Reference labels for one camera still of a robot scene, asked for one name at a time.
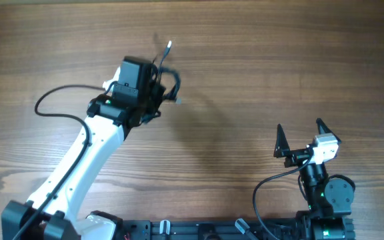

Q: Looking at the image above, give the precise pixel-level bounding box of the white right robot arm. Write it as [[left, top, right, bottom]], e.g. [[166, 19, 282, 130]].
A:
[[274, 118, 356, 240]]

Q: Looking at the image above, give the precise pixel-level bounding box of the black usb cable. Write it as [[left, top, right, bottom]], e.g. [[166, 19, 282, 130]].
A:
[[138, 40, 183, 126]]

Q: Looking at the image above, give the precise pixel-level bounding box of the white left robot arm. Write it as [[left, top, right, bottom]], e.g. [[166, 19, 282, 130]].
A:
[[1, 57, 181, 239]]

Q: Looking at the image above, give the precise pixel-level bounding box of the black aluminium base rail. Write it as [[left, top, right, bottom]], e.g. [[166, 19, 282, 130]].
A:
[[118, 218, 356, 240]]

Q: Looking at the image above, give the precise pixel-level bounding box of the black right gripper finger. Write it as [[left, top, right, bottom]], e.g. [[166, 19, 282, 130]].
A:
[[273, 124, 290, 158], [316, 118, 341, 144]]

